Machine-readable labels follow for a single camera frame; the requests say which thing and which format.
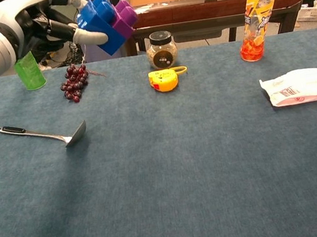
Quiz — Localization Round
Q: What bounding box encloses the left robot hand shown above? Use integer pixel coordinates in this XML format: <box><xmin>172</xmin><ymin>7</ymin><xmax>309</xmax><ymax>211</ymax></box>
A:
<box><xmin>0</xmin><ymin>0</ymin><xmax>112</xmax><ymax>64</ymax></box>

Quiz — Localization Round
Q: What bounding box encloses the blue toy block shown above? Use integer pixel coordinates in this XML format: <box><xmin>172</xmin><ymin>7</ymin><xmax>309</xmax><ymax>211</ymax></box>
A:
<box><xmin>73</xmin><ymin>0</ymin><xmax>126</xmax><ymax>61</ymax></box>

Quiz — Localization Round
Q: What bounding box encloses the purple toy block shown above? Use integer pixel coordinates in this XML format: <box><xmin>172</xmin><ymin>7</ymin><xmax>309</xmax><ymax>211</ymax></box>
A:
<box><xmin>107</xmin><ymin>0</ymin><xmax>142</xmax><ymax>42</ymax></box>

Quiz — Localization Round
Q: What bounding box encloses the orange drink bottle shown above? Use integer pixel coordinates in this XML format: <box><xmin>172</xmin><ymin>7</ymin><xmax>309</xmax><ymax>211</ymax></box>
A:
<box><xmin>231</xmin><ymin>0</ymin><xmax>285</xmax><ymax>64</ymax></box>

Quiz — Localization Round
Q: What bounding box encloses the green chips can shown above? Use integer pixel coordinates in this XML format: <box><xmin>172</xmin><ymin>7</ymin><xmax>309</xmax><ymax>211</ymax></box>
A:
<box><xmin>12</xmin><ymin>49</ymin><xmax>49</xmax><ymax>94</ymax></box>

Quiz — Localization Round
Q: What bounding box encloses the brown mahjong table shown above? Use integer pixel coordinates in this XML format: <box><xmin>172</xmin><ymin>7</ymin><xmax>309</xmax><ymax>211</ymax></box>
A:
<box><xmin>116</xmin><ymin>0</ymin><xmax>314</xmax><ymax>58</ymax></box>

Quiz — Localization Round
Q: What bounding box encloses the purple grape bunch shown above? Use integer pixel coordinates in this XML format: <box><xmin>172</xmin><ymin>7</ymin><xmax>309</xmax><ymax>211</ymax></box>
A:
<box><xmin>57</xmin><ymin>59</ymin><xmax>110</xmax><ymax>105</ymax></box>

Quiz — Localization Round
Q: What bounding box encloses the white plastic basket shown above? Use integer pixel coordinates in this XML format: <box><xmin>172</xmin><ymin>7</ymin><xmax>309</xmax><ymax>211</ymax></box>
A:
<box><xmin>293</xmin><ymin>0</ymin><xmax>317</xmax><ymax>27</ymax></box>

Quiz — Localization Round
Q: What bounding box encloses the glass jar black lid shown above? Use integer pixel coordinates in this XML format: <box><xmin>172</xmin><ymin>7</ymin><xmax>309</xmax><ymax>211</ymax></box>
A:
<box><xmin>143</xmin><ymin>29</ymin><xmax>180</xmax><ymax>72</ymax></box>

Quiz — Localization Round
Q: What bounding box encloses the metal ladle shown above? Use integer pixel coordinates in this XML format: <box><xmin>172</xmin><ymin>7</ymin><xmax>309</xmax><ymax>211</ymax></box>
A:
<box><xmin>0</xmin><ymin>114</ymin><xmax>90</xmax><ymax>157</ymax></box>

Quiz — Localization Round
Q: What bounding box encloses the white tissue packet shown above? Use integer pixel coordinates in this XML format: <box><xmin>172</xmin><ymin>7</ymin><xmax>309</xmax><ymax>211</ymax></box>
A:
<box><xmin>258</xmin><ymin>66</ymin><xmax>317</xmax><ymax>111</ymax></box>

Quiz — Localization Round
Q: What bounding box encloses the yellow tape measure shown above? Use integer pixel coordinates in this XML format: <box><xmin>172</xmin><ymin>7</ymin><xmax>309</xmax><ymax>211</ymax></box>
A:
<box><xmin>146</xmin><ymin>64</ymin><xmax>191</xmax><ymax>94</ymax></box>

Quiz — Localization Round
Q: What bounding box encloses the blue table cloth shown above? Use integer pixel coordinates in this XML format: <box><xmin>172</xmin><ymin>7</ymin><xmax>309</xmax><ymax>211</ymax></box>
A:
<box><xmin>0</xmin><ymin>28</ymin><xmax>317</xmax><ymax>237</ymax></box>

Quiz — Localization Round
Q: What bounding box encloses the black cable tangle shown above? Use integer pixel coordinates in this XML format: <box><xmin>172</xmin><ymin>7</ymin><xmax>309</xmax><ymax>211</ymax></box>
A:
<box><xmin>37</xmin><ymin>37</ymin><xmax>89</xmax><ymax>71</ymax></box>

